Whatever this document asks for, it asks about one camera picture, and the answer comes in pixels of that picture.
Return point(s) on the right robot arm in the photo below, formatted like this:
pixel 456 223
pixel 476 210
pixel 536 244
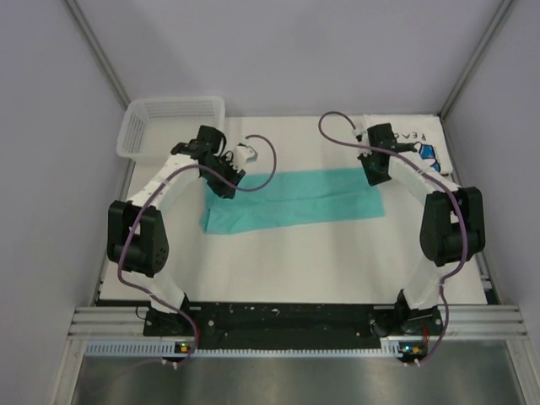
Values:
pixel 451 231

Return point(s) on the white flower print t-shirt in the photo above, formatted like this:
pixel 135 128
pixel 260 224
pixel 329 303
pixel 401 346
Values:
pixel 424 131

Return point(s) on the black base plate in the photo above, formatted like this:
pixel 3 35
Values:
pixel 286 326

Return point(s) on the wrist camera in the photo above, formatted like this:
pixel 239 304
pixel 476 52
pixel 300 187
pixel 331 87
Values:
pixel 361 136
pixel 243 155

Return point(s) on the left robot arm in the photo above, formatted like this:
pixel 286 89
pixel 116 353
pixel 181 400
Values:
pixel 137 241

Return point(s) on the teal t-shirt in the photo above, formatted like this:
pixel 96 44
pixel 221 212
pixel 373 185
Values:
pixel 294 198

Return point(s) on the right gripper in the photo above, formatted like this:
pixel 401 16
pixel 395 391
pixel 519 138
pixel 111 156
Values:
pixel 372 180

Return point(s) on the white plastic basket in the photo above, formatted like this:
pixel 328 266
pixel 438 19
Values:
pixel 151 127

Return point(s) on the white slotted cable duct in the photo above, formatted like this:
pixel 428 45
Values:
pixel 174 350

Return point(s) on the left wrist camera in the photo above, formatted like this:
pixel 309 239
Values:
pixel 243 155

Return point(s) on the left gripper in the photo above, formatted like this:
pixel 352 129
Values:
pixel 234 175

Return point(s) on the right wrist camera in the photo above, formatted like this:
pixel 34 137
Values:
pixel 361 136

